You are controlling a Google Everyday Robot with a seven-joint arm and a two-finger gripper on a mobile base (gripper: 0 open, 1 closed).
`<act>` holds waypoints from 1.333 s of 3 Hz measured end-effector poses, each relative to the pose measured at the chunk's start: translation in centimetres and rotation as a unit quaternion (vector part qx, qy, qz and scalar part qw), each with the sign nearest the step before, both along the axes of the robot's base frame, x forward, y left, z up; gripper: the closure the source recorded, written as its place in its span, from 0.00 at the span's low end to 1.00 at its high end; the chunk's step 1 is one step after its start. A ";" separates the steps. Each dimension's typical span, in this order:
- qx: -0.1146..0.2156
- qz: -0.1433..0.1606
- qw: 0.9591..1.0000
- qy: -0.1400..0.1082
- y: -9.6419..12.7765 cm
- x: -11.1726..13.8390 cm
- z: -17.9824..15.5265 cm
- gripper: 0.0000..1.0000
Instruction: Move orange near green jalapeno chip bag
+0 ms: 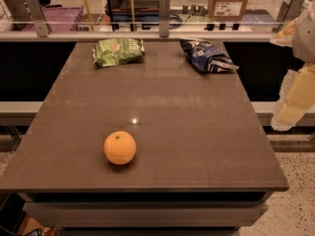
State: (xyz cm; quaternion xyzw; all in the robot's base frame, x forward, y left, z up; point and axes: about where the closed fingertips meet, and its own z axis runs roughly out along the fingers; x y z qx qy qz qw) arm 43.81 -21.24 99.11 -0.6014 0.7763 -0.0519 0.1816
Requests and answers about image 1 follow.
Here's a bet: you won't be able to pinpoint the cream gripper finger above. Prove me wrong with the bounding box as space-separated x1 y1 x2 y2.
270 18 298 47
271 63 315 132

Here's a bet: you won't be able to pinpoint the orange fruit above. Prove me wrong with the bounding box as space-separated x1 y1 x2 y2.
103 131 137 165

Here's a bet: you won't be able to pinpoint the blue chip bag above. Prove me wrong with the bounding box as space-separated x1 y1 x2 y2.
180 39 238 74

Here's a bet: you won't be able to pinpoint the green jalapeno chip bag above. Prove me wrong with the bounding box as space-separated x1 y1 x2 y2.
93 38 145 68

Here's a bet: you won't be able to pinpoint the cardboard box with label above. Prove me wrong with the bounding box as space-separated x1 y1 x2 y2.
208 0 248 21

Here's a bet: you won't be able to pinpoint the purple plastic crate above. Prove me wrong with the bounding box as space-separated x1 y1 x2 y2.
22 5 85 32

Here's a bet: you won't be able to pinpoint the grey metal rail post right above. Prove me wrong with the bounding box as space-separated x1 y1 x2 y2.
277 0 305 30

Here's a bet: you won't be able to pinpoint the grey metal rail post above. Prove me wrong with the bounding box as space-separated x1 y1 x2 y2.
277 0 305 30
158 0 170 37
25 0 50 37

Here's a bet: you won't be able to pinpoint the grey metal rail post middle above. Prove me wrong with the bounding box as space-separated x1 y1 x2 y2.
158 0 170 37

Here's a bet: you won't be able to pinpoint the yellow broom handle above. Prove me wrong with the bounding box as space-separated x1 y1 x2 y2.
84 0 95 31

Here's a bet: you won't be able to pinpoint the grey metal rail post left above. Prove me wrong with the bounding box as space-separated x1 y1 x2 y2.
25 0 50 37

